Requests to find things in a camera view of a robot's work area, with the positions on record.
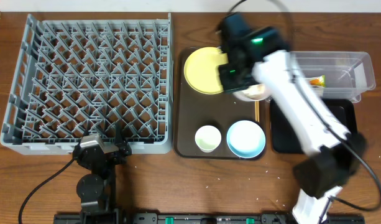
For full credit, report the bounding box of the food wrapper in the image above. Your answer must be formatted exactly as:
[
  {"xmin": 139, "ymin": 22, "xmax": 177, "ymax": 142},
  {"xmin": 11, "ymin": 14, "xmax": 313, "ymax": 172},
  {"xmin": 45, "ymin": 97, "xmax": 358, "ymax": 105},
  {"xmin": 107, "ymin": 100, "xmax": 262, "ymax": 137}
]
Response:
[{"xmin": 306, "ymin": 75, "xmax": 326, "ymax": 88}]

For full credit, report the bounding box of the light blue bowl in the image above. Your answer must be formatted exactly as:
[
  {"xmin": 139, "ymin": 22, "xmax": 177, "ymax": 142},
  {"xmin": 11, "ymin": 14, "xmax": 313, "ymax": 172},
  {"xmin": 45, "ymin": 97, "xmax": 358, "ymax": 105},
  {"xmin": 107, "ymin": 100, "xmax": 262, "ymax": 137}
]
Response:
[{"xmin": 226, "ymin": 120, "xmax": 266, "ymax": 159}]

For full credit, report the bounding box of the pale green cup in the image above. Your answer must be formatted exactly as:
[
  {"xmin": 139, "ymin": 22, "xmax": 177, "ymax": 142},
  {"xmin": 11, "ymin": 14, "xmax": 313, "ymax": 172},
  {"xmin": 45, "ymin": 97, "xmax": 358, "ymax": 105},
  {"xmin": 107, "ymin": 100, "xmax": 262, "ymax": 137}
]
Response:
[{"xmin": 195, "ymin": 125, "xmax": 222, "ymax": 153}]

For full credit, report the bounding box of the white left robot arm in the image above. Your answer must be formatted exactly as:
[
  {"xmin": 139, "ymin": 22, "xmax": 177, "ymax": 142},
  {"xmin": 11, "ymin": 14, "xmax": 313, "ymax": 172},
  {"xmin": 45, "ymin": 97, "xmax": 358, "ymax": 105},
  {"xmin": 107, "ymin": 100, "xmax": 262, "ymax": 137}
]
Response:
[{"xmin": 73, "ymin": 124, "xmax": 132, "ymax": 223}]

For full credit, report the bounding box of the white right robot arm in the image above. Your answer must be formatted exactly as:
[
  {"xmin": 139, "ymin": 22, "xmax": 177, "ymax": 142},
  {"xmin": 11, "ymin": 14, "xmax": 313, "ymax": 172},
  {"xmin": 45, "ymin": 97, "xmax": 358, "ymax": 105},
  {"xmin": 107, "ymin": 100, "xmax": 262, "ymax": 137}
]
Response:
[{"xmin": 217, "ymin": 13, "xmax": 367, "ymax": 223}]

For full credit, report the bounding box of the black waste tray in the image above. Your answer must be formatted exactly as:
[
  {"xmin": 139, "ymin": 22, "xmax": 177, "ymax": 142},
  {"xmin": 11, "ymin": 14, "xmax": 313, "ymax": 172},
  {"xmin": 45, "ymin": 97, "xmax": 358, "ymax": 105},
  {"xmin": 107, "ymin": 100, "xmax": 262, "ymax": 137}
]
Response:
[{"xmin": 270, "ymin": 99, "xmax": 358, "ymax": 154}]

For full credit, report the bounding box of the yellow round plate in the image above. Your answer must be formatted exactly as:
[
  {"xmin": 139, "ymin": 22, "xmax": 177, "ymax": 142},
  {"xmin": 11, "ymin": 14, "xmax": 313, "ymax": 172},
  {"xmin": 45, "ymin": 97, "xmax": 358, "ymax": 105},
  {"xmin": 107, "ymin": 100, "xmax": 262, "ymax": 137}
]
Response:
[{"xmin": 184, "ymin": 47, "xmax": 228, "ymax": 95}]

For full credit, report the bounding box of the wooden chopstick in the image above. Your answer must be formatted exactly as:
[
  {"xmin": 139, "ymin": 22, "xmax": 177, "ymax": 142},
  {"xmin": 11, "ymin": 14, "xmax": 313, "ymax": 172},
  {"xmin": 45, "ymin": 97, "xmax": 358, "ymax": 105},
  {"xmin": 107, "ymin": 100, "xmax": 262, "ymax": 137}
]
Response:
[
  {"xmin": 255, "ymin": 101, "xmax": 260, "ymax": 123},
  {"xmin": 254, "ymin": 101, "xmax": 260, "ymax": 122}
]

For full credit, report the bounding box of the grey plastic dish rack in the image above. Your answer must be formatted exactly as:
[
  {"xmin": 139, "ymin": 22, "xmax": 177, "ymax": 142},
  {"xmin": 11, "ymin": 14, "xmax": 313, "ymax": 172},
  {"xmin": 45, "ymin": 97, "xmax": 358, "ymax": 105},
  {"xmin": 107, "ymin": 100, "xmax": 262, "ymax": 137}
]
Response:
[{"xmin": 0, "ymin": 15, "xmax": 174, "ymax": 155}]

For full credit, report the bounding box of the dark brown serving tray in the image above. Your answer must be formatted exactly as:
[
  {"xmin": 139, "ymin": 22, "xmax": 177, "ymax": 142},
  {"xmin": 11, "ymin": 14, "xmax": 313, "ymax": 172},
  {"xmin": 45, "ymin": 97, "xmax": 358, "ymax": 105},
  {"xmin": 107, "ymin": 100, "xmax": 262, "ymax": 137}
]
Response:
[{"xmin": 173, "ymin": 47, "xmax": 265, "ymax": 160}]

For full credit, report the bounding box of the clear plastic bin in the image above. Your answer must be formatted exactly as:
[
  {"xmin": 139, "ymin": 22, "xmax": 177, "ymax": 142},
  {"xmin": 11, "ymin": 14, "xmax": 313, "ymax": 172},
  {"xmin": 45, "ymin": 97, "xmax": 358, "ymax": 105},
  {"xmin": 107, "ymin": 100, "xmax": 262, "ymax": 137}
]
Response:
[{"xmin": 294, "ymin": 51, "xmax": 376, "ymax": 103}]

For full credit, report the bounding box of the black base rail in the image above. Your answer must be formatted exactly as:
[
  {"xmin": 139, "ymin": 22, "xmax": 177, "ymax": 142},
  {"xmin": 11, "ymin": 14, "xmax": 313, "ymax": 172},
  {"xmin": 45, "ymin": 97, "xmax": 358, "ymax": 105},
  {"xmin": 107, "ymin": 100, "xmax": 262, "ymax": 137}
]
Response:
[{"xmin": 53, "ymin": 213, "xmax": 365, "ymax": 224}]

